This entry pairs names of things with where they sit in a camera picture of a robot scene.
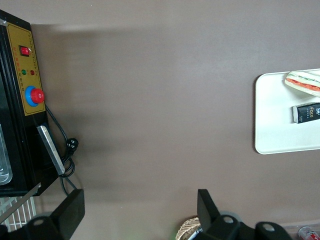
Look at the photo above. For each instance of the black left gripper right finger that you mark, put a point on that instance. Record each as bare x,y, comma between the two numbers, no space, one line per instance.
220,222

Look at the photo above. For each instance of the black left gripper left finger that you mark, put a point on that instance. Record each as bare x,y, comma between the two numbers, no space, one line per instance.
65,217

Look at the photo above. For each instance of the white plastic tray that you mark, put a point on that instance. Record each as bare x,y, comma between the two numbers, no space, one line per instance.
277,125

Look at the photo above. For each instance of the woven wicker basket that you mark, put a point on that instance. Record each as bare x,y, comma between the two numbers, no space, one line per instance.
188,228

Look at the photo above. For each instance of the clear plastic container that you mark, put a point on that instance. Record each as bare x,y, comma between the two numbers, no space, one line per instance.
307,228

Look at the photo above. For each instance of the red and white bottle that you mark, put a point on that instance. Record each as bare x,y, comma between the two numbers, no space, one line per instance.
309,232

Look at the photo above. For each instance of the black machine with yellow panel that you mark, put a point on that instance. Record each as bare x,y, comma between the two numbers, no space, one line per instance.
20,107

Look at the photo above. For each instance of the packaged sandwich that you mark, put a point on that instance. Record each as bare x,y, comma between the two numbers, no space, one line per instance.
303,83

